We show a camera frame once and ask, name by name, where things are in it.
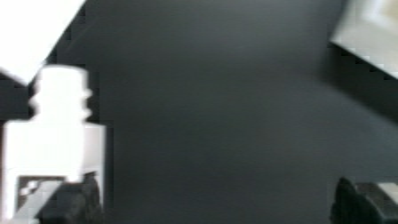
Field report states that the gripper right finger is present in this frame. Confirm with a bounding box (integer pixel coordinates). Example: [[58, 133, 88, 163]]
[[331, 178, 398, 224]]

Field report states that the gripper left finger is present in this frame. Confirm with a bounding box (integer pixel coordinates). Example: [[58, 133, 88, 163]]
[[11, 171, 104, 224]]

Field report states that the white square tabletop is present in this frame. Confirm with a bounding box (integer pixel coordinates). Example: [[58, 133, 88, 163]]
[[331, 0, 398, 79]]

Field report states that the white marker sheet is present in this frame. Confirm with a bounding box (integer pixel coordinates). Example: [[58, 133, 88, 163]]
[[0, 0, 88, 85]]

